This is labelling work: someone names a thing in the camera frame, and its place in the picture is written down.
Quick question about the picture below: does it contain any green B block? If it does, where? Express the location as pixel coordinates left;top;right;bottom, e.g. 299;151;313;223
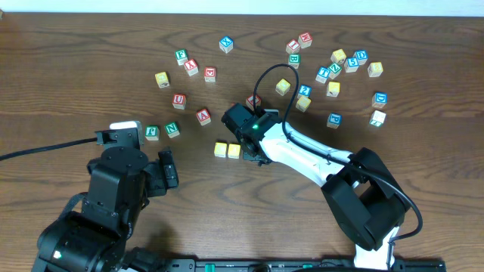
288;54;301;69

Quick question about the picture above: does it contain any green F block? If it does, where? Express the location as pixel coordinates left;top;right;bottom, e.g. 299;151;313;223
175;49;188;66

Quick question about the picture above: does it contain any yellow O block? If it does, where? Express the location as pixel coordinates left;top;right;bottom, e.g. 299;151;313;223
228;144;240;159

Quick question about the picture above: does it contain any yellow 8 block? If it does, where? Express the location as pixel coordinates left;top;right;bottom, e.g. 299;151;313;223
368;62;383;78

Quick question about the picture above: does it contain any red H block top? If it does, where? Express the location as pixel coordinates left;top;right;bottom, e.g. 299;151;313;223
298;32;313;49

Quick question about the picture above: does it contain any green Z block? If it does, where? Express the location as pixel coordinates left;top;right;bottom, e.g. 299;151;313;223
328;63;342;79

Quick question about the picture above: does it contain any blue X block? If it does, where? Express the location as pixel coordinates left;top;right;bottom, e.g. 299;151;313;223
219;36;234;54

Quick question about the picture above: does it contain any blue D block right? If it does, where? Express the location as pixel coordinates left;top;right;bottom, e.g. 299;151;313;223
371;92;388;109

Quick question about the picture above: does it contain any blue P block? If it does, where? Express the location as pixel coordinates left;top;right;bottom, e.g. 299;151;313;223
327;113;342;128

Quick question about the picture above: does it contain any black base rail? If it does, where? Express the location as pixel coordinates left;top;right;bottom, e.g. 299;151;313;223
159;258;447;272

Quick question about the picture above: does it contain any blue d block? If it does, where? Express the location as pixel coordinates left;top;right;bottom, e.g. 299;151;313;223
353;50;368;66
371;92;388;109

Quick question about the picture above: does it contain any red I block centre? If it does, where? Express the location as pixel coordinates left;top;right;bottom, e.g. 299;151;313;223
246;94;262;110

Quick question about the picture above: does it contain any yellow block centre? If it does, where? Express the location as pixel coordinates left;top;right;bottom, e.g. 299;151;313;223
275;79;290;96

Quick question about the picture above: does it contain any red E block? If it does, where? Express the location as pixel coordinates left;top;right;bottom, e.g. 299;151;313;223
204;66;216;82

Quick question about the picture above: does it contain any yellow block far left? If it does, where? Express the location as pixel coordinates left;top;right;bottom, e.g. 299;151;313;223
154;72;169;88

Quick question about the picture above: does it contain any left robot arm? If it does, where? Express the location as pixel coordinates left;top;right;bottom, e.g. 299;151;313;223
33;128;179;272

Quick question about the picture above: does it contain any blue T block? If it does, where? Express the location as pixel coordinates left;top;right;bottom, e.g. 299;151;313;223
315;66;330;84

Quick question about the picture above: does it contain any yellow block top right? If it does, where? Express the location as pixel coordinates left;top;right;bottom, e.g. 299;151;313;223
330;48;346;64

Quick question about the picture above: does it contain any green N block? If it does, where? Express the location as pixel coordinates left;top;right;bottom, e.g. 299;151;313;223
164;122;180;138

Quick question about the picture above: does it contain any red I block top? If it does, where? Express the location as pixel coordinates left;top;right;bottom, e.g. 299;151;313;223
286;39;300;54

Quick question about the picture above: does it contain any red i block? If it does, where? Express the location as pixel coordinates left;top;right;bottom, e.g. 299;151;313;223
286;39;300;54
246;94;262;110

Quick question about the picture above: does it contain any blue D block top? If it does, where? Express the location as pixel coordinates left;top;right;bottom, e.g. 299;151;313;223
353;50;368;66

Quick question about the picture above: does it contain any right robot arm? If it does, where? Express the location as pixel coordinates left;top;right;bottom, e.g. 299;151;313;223
222;104;411;270

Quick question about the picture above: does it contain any yellow block below 2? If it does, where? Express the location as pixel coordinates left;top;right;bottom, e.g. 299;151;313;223
296;96;312;113

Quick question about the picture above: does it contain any red A block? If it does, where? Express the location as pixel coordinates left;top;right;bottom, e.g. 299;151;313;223
196;109;211;126

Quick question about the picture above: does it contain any blue 2 block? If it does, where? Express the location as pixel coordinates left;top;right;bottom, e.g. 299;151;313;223
297;85;312;99

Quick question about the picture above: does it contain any yellow K block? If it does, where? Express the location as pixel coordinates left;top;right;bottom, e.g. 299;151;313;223
327;82;340;97

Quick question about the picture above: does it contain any red U block left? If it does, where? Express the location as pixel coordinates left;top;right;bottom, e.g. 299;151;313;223
172;94;187;110

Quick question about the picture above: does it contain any blue 5 block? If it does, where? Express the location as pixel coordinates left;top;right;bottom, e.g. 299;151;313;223
344;57;359;73

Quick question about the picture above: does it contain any green J block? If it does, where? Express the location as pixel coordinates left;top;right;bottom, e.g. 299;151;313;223
144;125;160;141

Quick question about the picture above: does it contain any yellow C block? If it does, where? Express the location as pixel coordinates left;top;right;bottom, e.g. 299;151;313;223
214;142;228;158

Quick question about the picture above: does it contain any green white block right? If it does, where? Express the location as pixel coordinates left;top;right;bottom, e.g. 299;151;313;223
369;110;386;127

